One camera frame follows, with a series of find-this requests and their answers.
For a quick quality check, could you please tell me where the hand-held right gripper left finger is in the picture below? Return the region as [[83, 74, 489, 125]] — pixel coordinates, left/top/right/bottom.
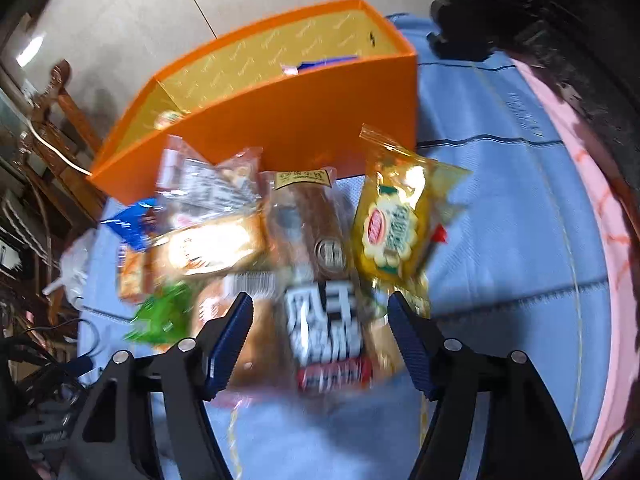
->
[[65, 291, 255, 480]]

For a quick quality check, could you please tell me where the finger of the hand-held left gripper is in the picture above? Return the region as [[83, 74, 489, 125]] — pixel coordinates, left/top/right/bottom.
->
[[50, 354, 96, 378]]

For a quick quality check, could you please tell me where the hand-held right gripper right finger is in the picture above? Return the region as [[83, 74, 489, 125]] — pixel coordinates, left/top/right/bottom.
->
[[387, 291, 583, 480]]

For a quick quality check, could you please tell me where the brown bread packet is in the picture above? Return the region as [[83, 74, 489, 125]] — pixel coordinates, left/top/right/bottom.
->
[[260, 167, 376, 393]]

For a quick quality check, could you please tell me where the large blue snack packet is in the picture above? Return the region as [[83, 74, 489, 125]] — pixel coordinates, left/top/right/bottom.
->
[[102, 199, 161, 251]]

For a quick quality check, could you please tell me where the clear round biscuit packet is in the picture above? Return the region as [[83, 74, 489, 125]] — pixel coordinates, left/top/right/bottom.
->
[[157, 135, 263, 211]]

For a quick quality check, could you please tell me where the orange cardboard box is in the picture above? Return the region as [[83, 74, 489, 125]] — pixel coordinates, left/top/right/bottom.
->
[[86, 0, 418, 206]]

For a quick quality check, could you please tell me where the clear bread packet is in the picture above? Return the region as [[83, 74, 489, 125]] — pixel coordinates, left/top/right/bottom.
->
[[192, 275, 301, 396]]

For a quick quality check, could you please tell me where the green jelly packet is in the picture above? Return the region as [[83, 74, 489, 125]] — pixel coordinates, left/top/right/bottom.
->
[[125, 282, 193, 346]]

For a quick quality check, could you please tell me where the white plastic bag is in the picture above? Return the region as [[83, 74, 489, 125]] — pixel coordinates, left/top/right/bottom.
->
[[42, 232, 101, 311]]

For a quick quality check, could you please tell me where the orange cake packet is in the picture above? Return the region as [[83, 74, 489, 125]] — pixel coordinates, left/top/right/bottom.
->
[[117, 210, 266, 301]]

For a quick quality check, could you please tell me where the yellow biscuit packet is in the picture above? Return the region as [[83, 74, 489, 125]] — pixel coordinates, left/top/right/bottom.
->
[[350, 125, 473, 311]]

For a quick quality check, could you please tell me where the pink cloth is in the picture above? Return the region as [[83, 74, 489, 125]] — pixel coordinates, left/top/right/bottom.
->
[[510, 57, 640, 480]]

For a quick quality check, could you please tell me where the carved wooden chair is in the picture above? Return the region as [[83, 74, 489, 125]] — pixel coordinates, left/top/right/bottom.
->
[[20, 60, 108, 221]]

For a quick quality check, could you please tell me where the small blue snack packet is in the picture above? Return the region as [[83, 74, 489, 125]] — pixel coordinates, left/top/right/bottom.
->
[[282, 55, 361, 75]]

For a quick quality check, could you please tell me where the dark carved wooden furniture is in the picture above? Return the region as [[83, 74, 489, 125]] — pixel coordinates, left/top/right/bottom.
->
[[430, 0, 640, 241]]

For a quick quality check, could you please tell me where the black cable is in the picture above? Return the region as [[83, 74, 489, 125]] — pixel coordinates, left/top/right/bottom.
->
[[20, 317, 101, 361]]

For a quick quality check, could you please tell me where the white power cable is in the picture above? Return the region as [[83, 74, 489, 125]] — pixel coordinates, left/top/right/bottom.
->
[[22, 130, 93, 176]]

